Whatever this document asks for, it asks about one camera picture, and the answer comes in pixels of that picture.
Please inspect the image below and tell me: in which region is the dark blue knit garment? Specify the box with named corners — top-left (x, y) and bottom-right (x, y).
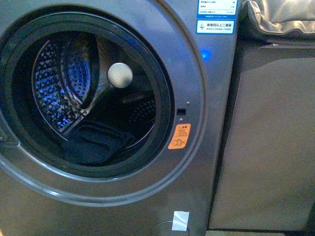
top-left (62, 120), bottom-right (135, 165)

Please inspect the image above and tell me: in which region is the grey front-load washing machine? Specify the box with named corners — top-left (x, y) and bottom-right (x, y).
top-left (0, 0), bottom-right (241, 236)

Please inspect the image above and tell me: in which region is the orange warning sticker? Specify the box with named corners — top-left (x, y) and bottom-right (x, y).
top-left (168, 123), bottom-right (191, 149)

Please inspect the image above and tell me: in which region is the perforated steel drum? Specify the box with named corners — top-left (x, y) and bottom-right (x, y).
top-left (31, 31), bottom-right (156, 145)

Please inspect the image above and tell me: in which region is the grey rubber door gasket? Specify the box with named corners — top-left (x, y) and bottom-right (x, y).
top-left (0, 11), bottom-right (174, 177)

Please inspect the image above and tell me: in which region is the blue white info sticker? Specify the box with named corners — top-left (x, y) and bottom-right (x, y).
top-left (196, 20), bottom-right (235, 34)

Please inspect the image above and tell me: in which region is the white tape patch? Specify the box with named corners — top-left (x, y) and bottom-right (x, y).
top-left (172, 211), bottom-right (189, 231)

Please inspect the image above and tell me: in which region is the blue white energy label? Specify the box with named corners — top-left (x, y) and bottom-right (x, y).
top-left (197, 0), bottom-right (238, 20)

